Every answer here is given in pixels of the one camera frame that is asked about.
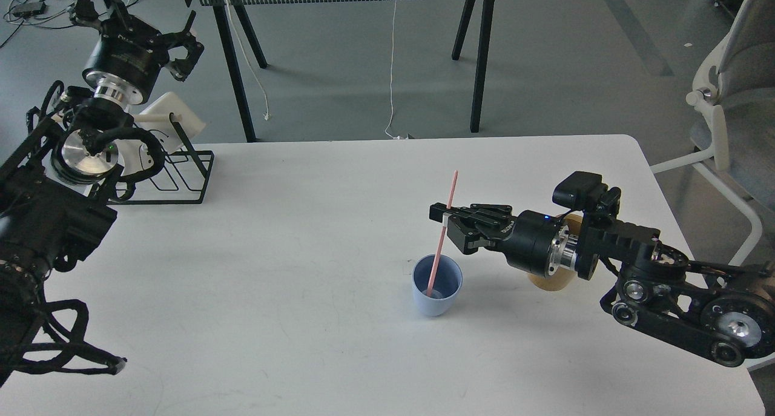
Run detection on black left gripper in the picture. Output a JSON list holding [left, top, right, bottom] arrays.
[[70, 0, 204, 105]]

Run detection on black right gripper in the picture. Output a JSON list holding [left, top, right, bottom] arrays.
[[429, 171, 622, 279]]

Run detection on pink chopstick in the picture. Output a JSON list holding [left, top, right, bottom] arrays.
[[426, 170, 459, 298]]

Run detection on blue plastic cup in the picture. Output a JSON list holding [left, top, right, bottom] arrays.
[[412, 255, 463, 317]]

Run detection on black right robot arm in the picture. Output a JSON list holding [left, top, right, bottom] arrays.
[[429, 171, 774, 367]]

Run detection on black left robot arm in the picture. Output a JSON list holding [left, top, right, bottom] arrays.
[[1, 0, 204, 382]]

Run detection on white square plate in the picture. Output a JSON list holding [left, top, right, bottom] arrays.
[[133, 91, 206, 154]]

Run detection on bamboo cylinder holder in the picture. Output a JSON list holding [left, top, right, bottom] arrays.
[[527, 214, 583, 292]]

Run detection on white ceramic mug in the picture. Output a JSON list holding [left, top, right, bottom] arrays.
[[114, 130, 165, 184]]

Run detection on white office chair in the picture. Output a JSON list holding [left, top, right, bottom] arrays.
[[651, 0, 774, 265]]

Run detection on white cord on table leg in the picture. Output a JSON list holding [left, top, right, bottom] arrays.
[[220, 0, 271, 122]]

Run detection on black wire dish rack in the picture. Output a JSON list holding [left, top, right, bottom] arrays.
[[108, 123, 215, 206]]

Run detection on white hanging cable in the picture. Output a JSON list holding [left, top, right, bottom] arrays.
[[384, 0, 412, 141]]

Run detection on floor cables and adapters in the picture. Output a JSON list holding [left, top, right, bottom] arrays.
[[0, 0, 165, 48]]

